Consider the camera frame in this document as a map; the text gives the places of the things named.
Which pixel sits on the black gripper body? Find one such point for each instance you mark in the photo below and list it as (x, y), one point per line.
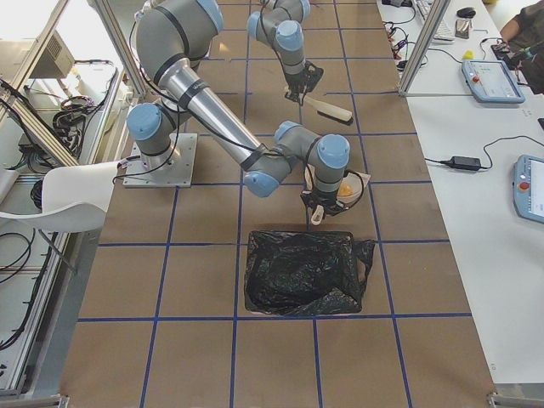
(324, 200)
(296, 80)

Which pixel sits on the orange potato-like trash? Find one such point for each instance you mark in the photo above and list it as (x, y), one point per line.
(344, 190)

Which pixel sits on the white plastic dustpan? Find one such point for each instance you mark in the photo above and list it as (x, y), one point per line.
(358, 182)

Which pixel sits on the white hand brush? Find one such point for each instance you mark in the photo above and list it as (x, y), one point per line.
(330, 111)

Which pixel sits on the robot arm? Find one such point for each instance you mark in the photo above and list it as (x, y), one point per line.
(278, 25)
(172, 38)

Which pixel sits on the black bag lined bin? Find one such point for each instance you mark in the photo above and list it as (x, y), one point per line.
(306, 273)

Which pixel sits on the black power adapter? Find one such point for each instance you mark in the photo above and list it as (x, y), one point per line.
(463, 163)

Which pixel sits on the blue teach pendant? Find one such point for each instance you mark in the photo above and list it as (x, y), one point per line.
(491, 82)

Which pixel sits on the white chair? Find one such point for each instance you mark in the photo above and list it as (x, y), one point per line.
(74, 199)

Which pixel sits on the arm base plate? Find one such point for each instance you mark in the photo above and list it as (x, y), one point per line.
(173, 168)

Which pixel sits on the aluminium frame post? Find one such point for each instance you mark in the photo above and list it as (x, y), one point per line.
(430, 26)

